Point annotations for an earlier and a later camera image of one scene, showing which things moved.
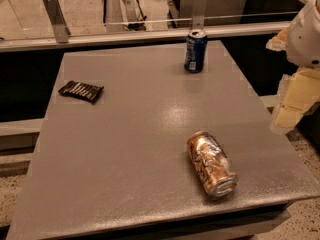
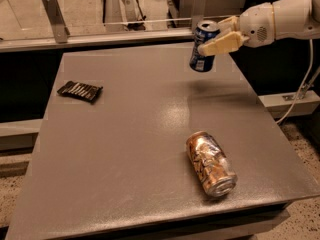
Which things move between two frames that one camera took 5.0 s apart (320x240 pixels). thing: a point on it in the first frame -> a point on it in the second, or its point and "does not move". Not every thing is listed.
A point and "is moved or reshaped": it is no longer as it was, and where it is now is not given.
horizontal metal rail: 128,38 does not move
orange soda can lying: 211,164 does not move
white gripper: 306,39 -> 256,25
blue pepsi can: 195,50 is moved or reshaped
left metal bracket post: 56,17 does not move
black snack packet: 84,91 does not move
